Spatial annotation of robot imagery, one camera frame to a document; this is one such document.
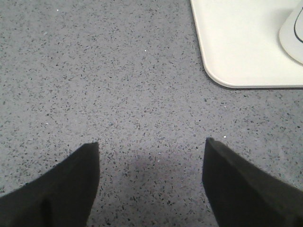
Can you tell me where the cream rectangular plastic tray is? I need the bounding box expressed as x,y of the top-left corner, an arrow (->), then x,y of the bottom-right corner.
191,0 -> 303,88

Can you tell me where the white smiley mug black handle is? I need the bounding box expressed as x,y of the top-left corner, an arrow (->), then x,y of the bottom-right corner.
279,1 -> 303,64

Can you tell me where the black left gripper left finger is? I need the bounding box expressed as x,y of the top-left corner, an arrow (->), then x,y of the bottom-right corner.
0,142 -> 99,227

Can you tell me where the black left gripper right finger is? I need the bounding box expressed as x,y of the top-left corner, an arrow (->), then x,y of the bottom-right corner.
202,138 -> 303,227

